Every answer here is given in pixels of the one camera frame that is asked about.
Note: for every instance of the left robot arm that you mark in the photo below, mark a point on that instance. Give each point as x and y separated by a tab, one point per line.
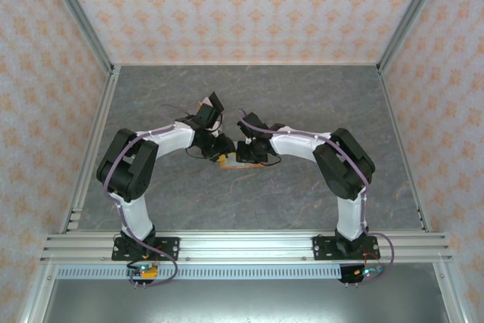
128	171

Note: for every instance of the aluminium side rail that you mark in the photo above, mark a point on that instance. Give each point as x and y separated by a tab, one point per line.
393	118
109	88

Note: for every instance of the controller board with orange plug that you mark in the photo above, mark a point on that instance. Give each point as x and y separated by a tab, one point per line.
151	272

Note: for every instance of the black card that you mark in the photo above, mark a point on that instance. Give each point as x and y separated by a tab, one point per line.
216	100

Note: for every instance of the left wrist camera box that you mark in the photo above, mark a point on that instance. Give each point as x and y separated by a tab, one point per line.
215	129

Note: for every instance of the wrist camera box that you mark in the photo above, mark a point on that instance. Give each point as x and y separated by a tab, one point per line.
247	141
215	129

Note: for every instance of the grey metal sheet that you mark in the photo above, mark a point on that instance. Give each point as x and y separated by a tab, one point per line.
246	300

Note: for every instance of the controller board with blue part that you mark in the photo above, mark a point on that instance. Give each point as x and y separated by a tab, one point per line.
365	273

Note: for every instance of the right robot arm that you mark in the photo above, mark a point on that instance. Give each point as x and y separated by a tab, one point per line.
340	171

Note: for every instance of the aluminium base beam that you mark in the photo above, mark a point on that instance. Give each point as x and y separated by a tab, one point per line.
246	243

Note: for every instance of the pink card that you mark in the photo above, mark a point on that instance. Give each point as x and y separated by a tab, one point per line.
206	101

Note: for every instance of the orange card holder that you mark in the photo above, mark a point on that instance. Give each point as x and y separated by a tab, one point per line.
249	166

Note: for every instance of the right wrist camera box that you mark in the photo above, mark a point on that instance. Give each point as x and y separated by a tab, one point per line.
247	141

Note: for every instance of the aluminium corner post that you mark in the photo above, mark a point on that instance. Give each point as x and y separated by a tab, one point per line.
412	9
75	13

